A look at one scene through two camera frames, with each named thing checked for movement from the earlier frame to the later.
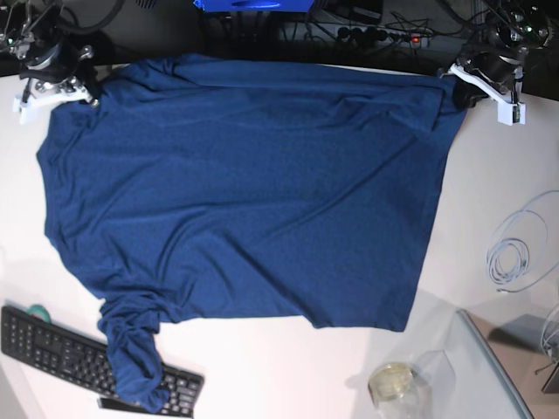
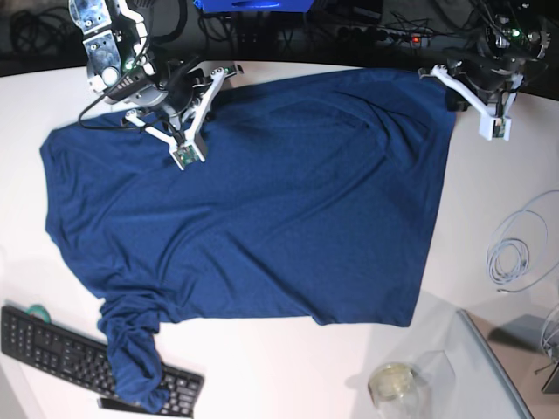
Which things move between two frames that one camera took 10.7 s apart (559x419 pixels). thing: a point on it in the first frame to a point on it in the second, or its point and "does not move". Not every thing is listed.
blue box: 253,5 does not move
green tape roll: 39,312 does not move
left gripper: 61,67 to 175,91
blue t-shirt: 201,188 does not move
